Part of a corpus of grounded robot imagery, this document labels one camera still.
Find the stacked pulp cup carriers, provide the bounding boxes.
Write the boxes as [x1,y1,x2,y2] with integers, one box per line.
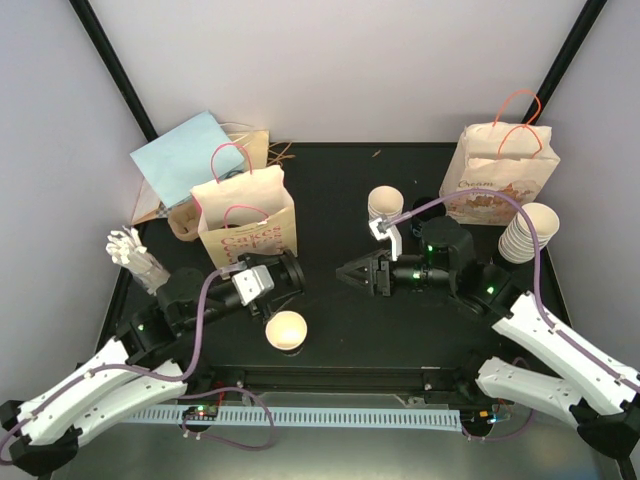
[167,201,200,242]

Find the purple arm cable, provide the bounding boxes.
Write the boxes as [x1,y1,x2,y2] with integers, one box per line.
[0,264,276,466]
[382,189,640,444]

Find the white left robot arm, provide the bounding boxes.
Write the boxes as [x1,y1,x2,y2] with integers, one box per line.
[1,250,305,477]

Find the black sleeved paper cup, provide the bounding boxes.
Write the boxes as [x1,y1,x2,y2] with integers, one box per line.
[265,311,308,356]

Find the black lid stack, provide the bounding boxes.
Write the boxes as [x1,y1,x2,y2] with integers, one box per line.
[409,196,441,236]

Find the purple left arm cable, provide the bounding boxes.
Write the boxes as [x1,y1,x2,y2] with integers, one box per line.
[0,264,276,466]

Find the tall stack paper cups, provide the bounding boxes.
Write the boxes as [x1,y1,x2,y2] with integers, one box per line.
[498,202,560,264]

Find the brown kraft paper bag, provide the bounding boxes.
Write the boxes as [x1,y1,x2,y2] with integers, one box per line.
[220,122,296,169]

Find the light blue slotted cable duct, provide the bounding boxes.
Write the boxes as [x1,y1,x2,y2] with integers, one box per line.
[125,404,462,433]

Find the Cream Bear printed paper bag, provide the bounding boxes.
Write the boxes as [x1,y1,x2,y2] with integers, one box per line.
[439,98,560,226]

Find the small stack paper cups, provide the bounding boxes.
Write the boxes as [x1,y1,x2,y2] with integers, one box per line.
[367,185,404,220]

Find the light blue paper bag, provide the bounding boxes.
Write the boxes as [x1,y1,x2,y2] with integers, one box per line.
[131,111,245,207]

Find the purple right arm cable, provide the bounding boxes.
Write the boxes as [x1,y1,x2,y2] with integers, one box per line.
[382,189,640,444]

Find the cream paper bag pink sides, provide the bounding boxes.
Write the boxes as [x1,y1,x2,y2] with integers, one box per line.
[191,161,298,268]

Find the patterned flat paper bag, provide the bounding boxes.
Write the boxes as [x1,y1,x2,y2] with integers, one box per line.
[130,180,171,226]

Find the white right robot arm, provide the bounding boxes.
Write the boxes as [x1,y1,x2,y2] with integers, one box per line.
[336,216,639,461]

